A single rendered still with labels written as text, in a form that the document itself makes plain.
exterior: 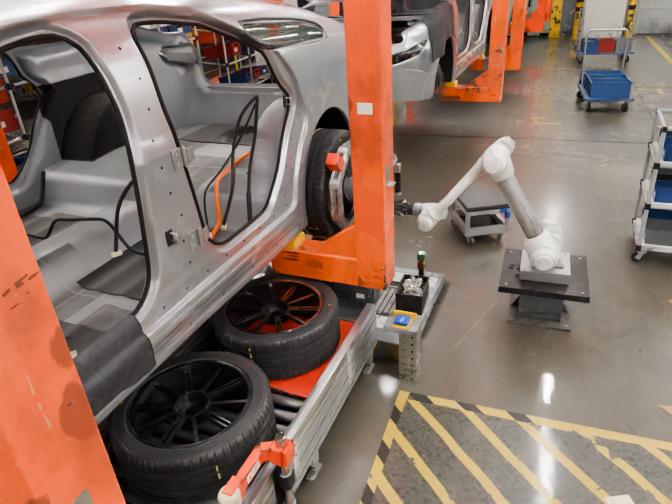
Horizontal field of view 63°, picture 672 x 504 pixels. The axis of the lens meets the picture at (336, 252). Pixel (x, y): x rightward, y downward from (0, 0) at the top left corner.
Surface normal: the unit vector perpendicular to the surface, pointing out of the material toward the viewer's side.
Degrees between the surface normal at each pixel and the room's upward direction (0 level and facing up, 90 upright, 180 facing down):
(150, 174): 87
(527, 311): 90
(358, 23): 90
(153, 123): 81
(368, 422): 0
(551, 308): 90
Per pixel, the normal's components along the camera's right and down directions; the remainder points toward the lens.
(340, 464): -0.07, -0.88
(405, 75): 0.20, 0.46
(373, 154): -0.39, 0.46
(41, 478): 0.92, 0.13
